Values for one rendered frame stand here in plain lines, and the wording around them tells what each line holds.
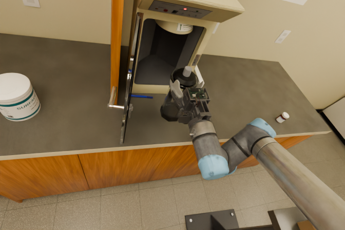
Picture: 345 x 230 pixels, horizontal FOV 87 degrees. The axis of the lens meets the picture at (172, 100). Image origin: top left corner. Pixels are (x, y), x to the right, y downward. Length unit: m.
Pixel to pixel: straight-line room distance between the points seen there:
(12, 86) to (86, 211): 1.14
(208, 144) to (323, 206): 0.25
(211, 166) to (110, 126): 0.53
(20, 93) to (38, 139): 0.19
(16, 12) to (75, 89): 0.52
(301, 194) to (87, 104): 0.84
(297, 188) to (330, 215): 0.06
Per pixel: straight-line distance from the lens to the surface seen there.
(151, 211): 1.75
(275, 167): 0.52
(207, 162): 0.50
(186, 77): 0.66
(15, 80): 0.89
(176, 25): 0.78
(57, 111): 0.95
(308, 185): 0.49
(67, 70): 1.11
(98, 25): 1.25
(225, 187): 2.03
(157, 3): 0.61
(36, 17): 1.30
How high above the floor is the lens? 1.71
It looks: 49 degrees down
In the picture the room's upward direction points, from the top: 24 degrees clockwise
